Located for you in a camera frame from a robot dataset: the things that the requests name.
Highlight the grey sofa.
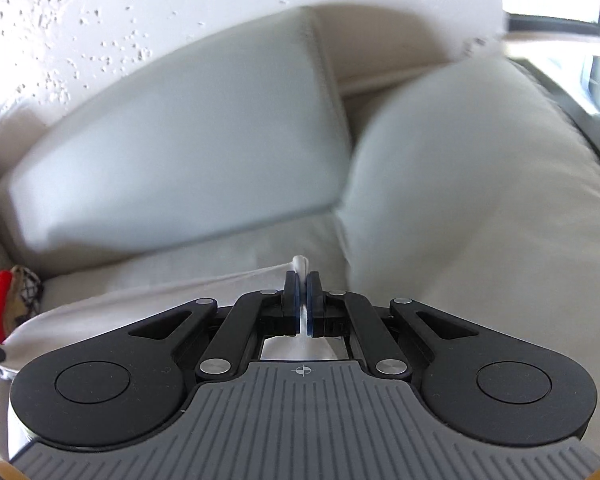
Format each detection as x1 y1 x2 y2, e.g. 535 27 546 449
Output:
0 4 600 461

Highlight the grey sofa back cushion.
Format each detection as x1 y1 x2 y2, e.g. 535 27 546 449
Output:
0 8 351 278

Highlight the red and patterned clothes pile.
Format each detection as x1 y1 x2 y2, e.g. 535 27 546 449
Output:
0 266 43 344

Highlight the white garment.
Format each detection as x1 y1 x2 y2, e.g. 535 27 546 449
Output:
0 253 349 461

